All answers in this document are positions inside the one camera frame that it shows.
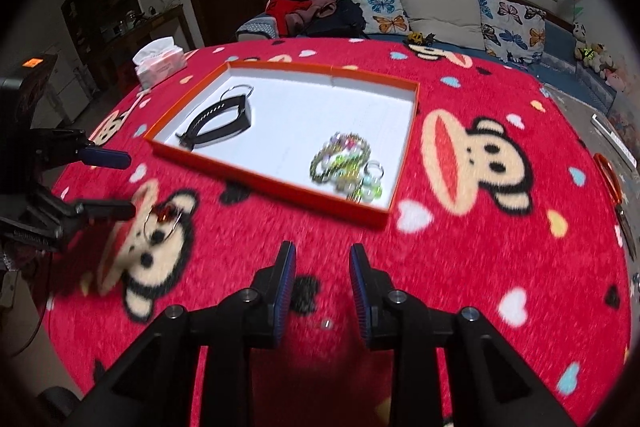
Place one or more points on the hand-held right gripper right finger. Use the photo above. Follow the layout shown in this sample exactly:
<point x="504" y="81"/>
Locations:
<point x="359" y="292"/>

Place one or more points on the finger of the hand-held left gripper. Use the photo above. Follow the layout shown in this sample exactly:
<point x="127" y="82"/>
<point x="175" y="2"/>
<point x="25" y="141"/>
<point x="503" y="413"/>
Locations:
<point x="107" y="210"/>
<point x="107" y="157"/>

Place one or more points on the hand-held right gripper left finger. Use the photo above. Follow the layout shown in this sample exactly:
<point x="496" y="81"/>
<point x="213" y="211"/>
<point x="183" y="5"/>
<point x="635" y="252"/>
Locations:
<point x="284" y="292"/>

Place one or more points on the silver hoop with red bead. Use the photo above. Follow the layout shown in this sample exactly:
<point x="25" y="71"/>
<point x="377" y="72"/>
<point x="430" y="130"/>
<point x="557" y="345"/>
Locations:
<point x="162" y="217"/>

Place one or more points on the plain silver hoop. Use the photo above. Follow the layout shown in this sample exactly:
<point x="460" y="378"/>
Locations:
<point x="239" y="91"/>

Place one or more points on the orange shallow box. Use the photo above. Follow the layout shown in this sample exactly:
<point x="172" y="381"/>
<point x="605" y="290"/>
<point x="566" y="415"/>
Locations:
<point x="310" y="117"/>

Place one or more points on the white low cabinet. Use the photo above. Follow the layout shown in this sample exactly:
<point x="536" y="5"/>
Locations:
<point x="70" y="87"/>

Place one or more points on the red printed blanket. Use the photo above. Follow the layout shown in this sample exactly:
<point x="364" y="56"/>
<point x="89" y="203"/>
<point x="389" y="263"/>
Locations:
<point x="450" y="267"/>

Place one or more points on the pink tissue pack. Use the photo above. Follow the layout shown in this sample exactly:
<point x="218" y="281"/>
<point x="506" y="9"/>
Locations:
<point x="160" y="62"/>

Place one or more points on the wooden side table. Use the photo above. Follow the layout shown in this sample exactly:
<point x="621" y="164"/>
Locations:
<point x="160" y="24"/>

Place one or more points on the pile of clothes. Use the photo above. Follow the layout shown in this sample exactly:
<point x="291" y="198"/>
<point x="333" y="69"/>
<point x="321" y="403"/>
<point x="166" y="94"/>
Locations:
<point x="310" y="9"/>

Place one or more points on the yellow toy car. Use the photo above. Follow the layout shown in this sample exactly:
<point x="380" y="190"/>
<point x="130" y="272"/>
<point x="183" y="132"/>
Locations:
<point x="421" y="39"/>

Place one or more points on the grey pillow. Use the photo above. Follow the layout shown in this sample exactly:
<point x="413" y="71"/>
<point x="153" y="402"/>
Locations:
<point x="442" y="19"/>

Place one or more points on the butterfly print pillow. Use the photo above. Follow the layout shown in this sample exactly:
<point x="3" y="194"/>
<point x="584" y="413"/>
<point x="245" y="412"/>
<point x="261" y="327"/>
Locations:
<point x="512" y="29"/>
<point x="382" y="7"/>

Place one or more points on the plush toys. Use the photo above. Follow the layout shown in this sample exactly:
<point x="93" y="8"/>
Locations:
<point x="597" y="57"/>

